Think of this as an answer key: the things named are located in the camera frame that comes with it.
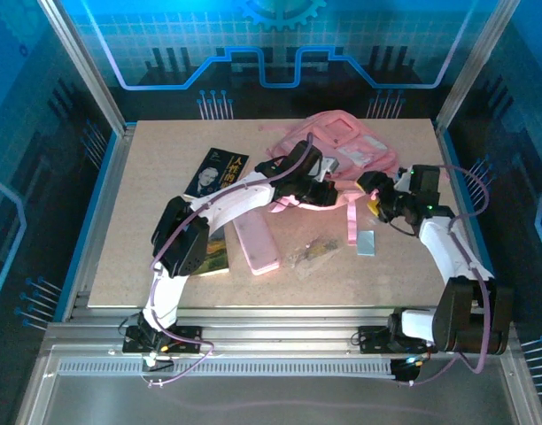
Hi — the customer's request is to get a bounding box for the aluminium frame post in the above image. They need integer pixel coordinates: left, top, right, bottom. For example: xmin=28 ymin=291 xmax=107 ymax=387
xmin=36 ymin=0 xmax=137 ymax=138
xmin=432 ymin=0 xmax=523 ymax=134

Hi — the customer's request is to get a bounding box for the black cable junction box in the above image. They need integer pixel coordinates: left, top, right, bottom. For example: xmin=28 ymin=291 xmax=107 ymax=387
xmin=389 ymin=357 xmax=421 ymax=383

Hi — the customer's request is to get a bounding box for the grey metal front panel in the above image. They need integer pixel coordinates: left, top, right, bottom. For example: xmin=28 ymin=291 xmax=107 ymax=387
xmin=13 ymin=344 xmax=542 ymax=425

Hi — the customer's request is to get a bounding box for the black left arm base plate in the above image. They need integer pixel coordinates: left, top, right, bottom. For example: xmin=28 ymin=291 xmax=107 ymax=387
xmin=122 ymin=325 xmax=204 ymax=355

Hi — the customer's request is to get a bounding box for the pink pencil case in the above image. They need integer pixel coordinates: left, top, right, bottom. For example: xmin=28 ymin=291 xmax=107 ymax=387
xmin=232 ymin=212 xmax=282 ymax=276

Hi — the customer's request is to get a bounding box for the pink student backpack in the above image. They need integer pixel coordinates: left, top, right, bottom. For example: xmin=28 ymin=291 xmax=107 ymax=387
xmin=258 ymin=109 xmax=401 ymax=247

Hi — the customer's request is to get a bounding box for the landscape cover paperback book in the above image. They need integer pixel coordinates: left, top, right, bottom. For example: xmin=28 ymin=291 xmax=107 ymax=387
xmin=190 ymin=225 xmax=231 ymax=278

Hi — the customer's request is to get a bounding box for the blue table edge strip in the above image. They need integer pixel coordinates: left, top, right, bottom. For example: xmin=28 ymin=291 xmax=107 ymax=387
xmin=438 ymin=130 xmax=514 ymax=322
xmin=53 ymin=130 xmax=120 ymax=322

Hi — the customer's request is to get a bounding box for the slotted grey cable duct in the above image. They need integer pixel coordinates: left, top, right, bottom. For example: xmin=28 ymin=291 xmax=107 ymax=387
xmin=58 ymin=360 xmax=399 ymax=377

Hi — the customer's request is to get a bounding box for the dark book with portrait cover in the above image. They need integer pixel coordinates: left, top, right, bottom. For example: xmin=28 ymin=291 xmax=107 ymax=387
xmin=183 ymin=147 xmax=250 ymax=200

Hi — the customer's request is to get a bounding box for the clear plastic stationery bag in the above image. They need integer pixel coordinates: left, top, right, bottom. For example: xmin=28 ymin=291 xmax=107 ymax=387
xmin=284 ymin=236 xmax=343 ymax=280

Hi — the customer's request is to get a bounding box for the aluminium front rail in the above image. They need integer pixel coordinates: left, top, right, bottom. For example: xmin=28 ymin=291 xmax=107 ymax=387
xmin=44 ymin=307 xmax=520 ymax=355

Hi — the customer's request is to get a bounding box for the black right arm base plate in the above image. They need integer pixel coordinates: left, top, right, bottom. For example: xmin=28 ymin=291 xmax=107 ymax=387
xmin=358 ymin=326 xmax=438 ymax=355

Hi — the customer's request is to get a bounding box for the light blue eraser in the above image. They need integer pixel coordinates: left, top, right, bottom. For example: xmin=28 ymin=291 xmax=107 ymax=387
xmin=356 ymin=228 xmax=378 ymax=257

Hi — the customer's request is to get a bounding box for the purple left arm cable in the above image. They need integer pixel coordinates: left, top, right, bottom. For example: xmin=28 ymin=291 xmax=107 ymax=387
xmin=140 ymin=132 xmax=316 ymax=389

